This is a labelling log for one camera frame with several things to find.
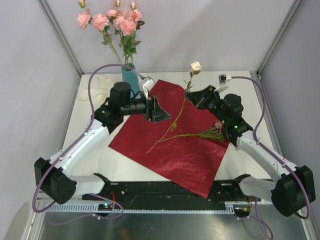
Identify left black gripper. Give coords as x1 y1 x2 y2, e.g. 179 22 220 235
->
120 89 170 123

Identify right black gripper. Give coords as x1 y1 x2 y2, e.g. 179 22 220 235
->
183 85 229 125

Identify dark red wrapping paper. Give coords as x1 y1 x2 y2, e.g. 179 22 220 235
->
109 80 230 197

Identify cream ribbon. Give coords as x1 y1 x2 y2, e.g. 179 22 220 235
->
77 76 114 102

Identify pink rose stem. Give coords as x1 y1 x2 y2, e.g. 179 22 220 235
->
120 0 145 65
76 0 123 64
112 1 125 64

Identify cream single rose stem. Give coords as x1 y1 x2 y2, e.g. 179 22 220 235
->
126 10 134 18

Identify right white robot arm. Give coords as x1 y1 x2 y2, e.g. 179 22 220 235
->
185 85 316 219

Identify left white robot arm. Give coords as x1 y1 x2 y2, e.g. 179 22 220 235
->
34 82 171 205

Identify teal conical vase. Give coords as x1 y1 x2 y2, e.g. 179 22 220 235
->
121 63 140 93

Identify dark mauve rose stem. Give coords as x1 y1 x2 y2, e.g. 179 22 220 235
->
159 120 225 143

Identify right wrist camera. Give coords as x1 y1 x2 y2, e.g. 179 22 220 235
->
215 74 232 94

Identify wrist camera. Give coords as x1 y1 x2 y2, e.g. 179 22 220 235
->
138 76 156 98
215 74 232 94

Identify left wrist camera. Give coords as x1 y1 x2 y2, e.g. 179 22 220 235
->
138 76 156 98

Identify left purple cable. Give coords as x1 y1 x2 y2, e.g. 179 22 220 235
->
31 64 146 214

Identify purple cable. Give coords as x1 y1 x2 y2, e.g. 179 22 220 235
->
31 64 146 214
229 76 313 221

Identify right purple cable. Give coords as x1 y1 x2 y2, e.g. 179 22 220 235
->
229 76 313 221

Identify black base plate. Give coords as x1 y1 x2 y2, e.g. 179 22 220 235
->
82 180 249 210

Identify grey slotted cable duct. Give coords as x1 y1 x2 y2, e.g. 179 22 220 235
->
47 202 250 214

